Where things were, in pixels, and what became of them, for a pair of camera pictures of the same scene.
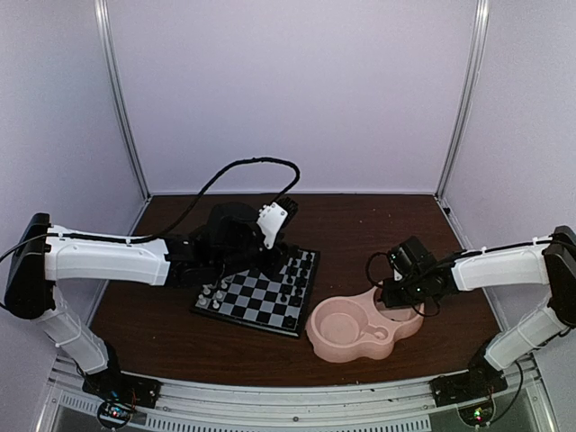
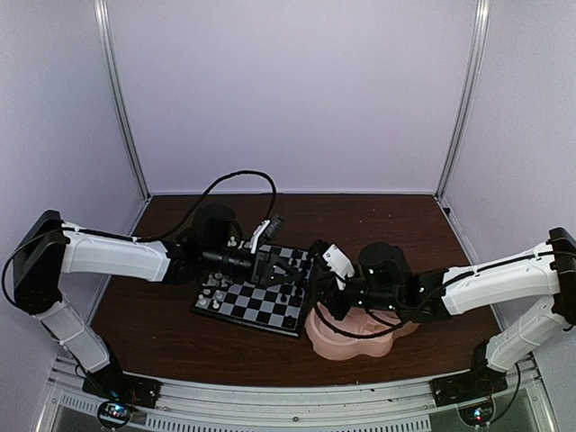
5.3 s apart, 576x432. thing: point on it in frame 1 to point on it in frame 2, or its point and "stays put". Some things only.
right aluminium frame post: (472, 66) stays put
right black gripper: (391, 300) to (331, 301)
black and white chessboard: (278, 304) stays put
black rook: (289, 321) stays put
